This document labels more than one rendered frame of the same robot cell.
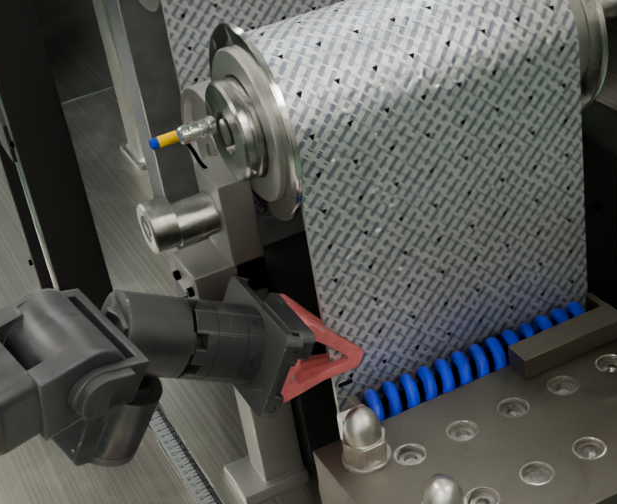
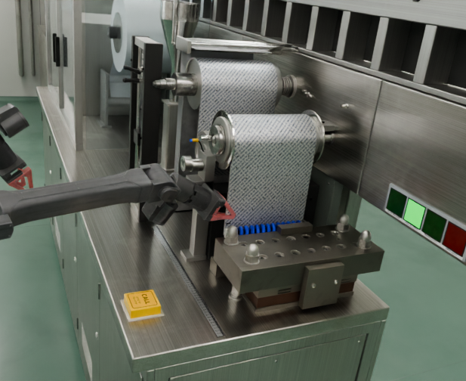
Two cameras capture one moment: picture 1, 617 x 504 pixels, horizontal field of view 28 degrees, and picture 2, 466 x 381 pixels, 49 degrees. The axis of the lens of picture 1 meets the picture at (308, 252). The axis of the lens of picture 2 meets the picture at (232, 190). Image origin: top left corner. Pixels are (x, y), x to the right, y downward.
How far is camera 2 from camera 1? 43 cm
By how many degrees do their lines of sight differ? 10
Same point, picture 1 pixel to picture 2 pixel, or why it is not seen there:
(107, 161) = not seen: hidden behind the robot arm
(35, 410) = (149, 192)
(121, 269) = not seen: hidden behind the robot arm
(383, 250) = (249, 185)
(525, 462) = (276, 252)
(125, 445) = (164, 218)
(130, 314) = (177, 178)
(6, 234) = not seen: hidden behind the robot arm
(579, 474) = (291, 257)
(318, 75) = (245, 128)
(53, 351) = (158, 178)
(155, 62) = (187, 128)
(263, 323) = (211, 194)
